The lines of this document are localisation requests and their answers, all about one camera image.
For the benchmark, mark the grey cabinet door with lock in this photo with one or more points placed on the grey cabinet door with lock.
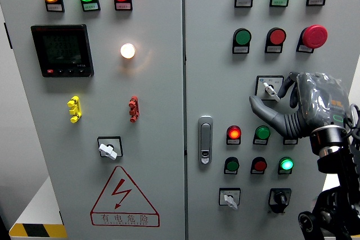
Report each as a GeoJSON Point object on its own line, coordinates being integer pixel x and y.
{"type": "Point", "coordinates": [219, 88]}

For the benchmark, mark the black yellow striped tape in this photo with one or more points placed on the black yellow striped tape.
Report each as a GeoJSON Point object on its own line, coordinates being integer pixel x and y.
{"type": "Point", "coordinates": [36, 230]}

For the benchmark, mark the grey cabinet door with display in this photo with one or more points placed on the grey cabinet door with display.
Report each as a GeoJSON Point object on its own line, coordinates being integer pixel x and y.
{"type": "Point", "coordinates": [157, 96]}

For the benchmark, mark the large red stop button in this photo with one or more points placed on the large red stop button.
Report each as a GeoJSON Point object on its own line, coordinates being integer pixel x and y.
{"type": "Point", "coordinates": [315, 36]}

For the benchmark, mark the small green flat push button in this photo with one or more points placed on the small green flat push button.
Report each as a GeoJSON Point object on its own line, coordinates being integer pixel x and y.
{"type": "Point", "coordinates": [232, 165]}

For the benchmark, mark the large green push button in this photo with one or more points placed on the large green push button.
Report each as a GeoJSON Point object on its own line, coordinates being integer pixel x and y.
{"type": "Point", "coordinates": [242, 36]}

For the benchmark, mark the red warning triangle sticker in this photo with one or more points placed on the red warning triangle sticker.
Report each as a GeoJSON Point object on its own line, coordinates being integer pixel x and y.
{"type": "Point", "coordinates": [121, 189]}

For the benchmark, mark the small red lit lamp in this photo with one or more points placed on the small red lit lamp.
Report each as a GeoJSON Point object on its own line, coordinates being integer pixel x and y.
{"type": "Point", "coordinates": [234, 132]}

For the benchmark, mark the small red flat push button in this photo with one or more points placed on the small red flat push button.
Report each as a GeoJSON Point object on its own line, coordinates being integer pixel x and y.
{"type": "Point", "coordinates": [260, 165]}

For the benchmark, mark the black door hinge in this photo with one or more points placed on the black door hinge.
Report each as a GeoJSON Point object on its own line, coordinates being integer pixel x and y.
{"type": "Point", "coordinates": [8, 36]}
{"type": "Point", "coordinates": [61, 217]}

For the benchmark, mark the black display meter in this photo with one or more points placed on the black display meter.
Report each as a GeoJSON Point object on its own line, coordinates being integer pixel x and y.
{"type": "Point", "coordinates": [62, 50]}

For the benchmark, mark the small green raised push button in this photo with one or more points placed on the small green raised push button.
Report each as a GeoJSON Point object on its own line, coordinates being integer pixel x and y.
{"type": "Point", "coordinates": [262, 132]}

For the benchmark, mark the white round lamp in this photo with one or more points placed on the white round lamp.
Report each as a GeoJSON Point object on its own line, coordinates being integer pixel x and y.
{"type": "Point", "coordinates": [127, 50]}

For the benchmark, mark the large red push button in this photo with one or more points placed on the large red push button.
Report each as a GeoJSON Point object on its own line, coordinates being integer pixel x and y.
{"type": "Point", "coordinates": [277, 36]}

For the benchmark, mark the small green lit lamp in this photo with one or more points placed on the small green lit lamp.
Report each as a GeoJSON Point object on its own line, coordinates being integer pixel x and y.
{"type": "Point", "coordinates": [286, 164]}

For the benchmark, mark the silver door lock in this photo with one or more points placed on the silver door lock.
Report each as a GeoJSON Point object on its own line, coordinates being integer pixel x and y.
{"type": "Point", "coordinates": [205, 138]}

